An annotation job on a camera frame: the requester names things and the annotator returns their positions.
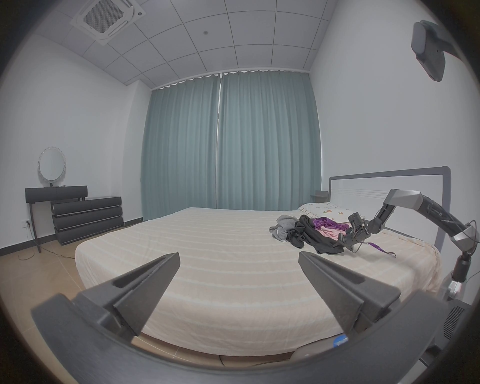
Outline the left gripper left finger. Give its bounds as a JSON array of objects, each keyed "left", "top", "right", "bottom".
[{"left": 74, "top": 252, "right": 181, "bottom": 342}]

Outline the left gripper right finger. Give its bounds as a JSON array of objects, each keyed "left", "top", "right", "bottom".
[{"left": 298, "top": 251, "right": 403, "bottom": 334}]

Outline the black T-shirt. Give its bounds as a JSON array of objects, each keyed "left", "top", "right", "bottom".
[{"left": 287, "top": 215, "right": 347, "bottom": 255}]

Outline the pile of clothes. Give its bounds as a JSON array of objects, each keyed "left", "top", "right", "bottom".
[{"left": 313, "top": 217, "right": 397, "bottom": 259}]

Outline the bed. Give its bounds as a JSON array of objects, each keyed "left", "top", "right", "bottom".
[{"left": 75, "top": 166, "right": 451, "bottom": 358}]

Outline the white printed pillow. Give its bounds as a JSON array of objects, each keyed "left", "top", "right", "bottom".
[{"left": 297, "top": 202, "right": 361, "bottom": 223}]

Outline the grey garment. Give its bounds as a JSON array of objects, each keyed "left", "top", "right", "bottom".
[{"left": 269, "top": 215, "right": 299, "bottom": 242}]

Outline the black chest of drawers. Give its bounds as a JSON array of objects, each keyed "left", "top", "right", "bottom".
[{"left": 50, "top": 196, "right": 124, "bottom": 246}]

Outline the blue-green curtain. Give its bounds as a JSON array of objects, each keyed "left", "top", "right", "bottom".
[
  {"left": 140, "top": 73, "right": 222, "bottom": 221},
  {"left": 217, "top": 69, "right": 322, "bottom": 211}
]

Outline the black dressing table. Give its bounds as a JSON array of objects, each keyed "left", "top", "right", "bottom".
[{"left": 25, "top": 185, "right": 88, "bottom": 253}]

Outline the round white-framed mirror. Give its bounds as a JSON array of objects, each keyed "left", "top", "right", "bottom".
[{"left": 37, "top": 146, "right": 67, "bottom": 187}]

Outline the white ceiling air conditioner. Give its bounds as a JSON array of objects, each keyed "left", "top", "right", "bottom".
[{"left": 69, "top": 0, "right": 145, "bottom": 46}]

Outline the black cable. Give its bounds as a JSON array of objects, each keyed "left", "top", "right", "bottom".
[{"left": 18, "top": 224, "right": 77, "bottom": 260}]

